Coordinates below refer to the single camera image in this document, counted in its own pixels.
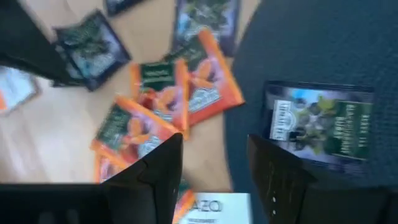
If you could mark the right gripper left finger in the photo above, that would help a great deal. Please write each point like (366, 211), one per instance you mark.
(155, 186)

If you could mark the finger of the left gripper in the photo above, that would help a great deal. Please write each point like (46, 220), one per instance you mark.
(21, 37)

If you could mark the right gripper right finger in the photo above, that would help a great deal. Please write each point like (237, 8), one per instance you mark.
(276, 186)

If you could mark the orange tea packet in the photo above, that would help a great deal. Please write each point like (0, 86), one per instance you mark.
(214, 87)
(130, 133)
(185, 202)
(105, 169)
(161, 93)

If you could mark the dark blue tea packet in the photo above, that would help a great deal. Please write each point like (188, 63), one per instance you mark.
(69, 70)
(326, 124)
(119, 5)
(211, 18)
(93, 46)

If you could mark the dark round plate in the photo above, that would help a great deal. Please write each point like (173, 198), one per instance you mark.
(311, 46)

